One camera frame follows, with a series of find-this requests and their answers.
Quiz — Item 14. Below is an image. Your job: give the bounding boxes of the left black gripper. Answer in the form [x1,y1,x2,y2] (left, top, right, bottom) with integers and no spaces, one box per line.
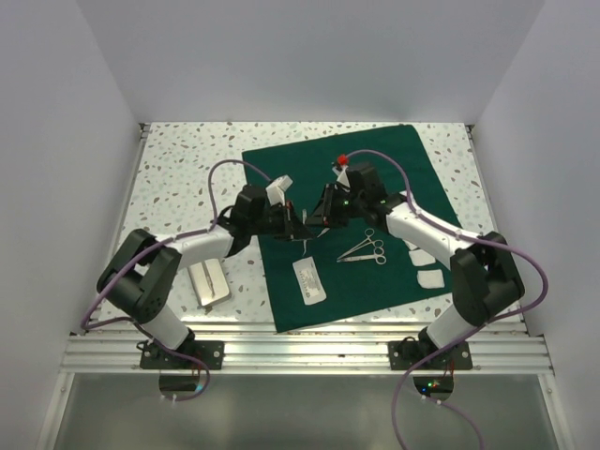
[248,200,313,242]

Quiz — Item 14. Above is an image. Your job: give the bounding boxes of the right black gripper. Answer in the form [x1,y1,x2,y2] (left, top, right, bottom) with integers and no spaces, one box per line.
[305,183,366,229]

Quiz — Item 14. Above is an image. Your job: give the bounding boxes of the steel tweezers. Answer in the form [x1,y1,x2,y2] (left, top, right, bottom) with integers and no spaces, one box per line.
[302,228,329,258]

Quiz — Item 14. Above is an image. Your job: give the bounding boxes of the steel hemostat forceps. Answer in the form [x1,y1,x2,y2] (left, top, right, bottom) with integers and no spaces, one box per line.
[337,228,386,264]

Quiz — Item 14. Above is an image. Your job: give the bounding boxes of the green surgical cloth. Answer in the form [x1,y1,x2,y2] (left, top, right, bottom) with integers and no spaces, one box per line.
[243,125,458,333]

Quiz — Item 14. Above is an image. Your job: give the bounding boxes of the steel surgical scissors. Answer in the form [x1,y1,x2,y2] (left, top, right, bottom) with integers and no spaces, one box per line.
[337,248,387,265]

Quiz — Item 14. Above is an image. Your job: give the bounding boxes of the white suture packet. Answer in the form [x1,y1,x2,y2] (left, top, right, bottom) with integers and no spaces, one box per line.
[292,257,326,306]

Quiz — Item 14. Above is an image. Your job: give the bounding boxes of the small steel forceps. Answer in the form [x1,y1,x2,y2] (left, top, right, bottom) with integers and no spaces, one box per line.
[202,262,216,300]

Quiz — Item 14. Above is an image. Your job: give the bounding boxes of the steel instrument tray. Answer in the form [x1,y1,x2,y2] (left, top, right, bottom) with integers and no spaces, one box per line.
[187,259,232,308]

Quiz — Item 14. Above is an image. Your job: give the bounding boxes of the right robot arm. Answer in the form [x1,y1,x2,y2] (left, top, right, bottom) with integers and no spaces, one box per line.
[306,163,525,368]

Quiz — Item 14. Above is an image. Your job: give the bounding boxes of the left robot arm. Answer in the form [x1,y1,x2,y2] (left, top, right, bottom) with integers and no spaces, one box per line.
[97,185,314,368]

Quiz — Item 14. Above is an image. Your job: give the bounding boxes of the white gauze pad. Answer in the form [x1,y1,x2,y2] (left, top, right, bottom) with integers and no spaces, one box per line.
[409,248,436,267]
[404,240,419,251]
[417,269,445,290]

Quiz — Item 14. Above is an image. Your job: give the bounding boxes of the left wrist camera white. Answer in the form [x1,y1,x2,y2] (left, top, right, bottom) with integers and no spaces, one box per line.
[265,174,293,206]

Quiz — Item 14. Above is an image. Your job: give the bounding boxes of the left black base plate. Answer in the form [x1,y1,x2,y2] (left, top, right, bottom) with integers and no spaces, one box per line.
[136,340,225,370]

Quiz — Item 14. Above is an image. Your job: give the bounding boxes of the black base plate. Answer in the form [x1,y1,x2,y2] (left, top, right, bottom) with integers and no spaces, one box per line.
[136,340,225,370]
[387,337,473,371]

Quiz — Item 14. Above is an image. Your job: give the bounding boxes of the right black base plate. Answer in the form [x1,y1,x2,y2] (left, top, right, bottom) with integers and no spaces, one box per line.
[387,337,473,371]

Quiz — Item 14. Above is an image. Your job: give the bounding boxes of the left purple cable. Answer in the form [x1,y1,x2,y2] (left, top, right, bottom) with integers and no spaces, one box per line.
[79,159,278,404]

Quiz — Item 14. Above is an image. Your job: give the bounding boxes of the aluminium rail frame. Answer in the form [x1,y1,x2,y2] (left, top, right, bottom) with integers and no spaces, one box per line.
[55,122,559,376]

